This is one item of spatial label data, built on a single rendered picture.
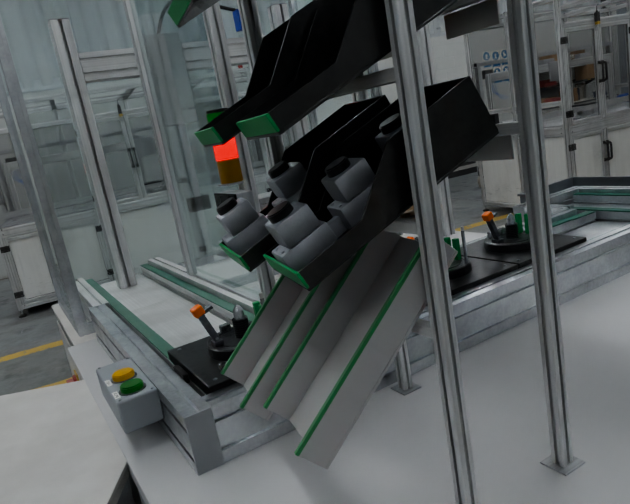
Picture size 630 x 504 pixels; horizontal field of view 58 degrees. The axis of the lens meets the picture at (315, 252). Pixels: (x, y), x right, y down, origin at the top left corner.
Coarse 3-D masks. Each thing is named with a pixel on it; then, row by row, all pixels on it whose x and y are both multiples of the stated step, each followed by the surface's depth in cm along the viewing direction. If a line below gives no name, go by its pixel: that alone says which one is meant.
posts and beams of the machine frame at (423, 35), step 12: (420, 36) 197; (420, 48) 198; (420, 60) 200; (432, 60) 200; (432, 72) 201; (432, 84) 201; (444, 180) 209; (444, 192) 209; (444, 204) 210; (444, 216) 210; (444, 228) 212
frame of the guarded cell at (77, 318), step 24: (0, 24) 153; (0, 48) 153; (0, 96) 197; (24, 120) 158; (312, 120) 260; (24, 144) 159; (48, 192) 163; (48, 216) 163; (48, 264) 210; (72, 288) 169; (72, 312) 170
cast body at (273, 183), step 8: (272, 168) 78; (280, 168) 76; (288, 168) 77; (296, 168) 76; (304, 168) 77; (272, 176) 77; (280, 176) 76; (288, 176) 76; (296, 176) 76; (304, 176) 77; (272, 184) 77; (280, 184) 76; (288, 184) 76; (296, 184) 76; (280, 192) 76; (288, 192) 76; (296, 192) 77; (280, 200) 78; (288, 200) 76; (296, 200) 77
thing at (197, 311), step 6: (198, 306) 102; (210, 306) 104; (192, 312) 102; (198, 312) 102; (204, 312) 103; (198, 318) 103; (204, 318) 103; (204, 324) 103; (210, 324) 104; (210, 330) 104; (210, 336) 105; (216, 336) 105
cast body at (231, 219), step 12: (228, 204) 76; (240, 204) 76; (216, 216) 79; (228, 216) 76; (240, 216) 76; (252, 216) 77; (264, 216) 78; (228, 228) 76; (240, 228) 77; (252, 228) 77; (264, 228) 78; (228, 240) 77; (240, 240) 77; (252, 240) 77; (240, 252) 77
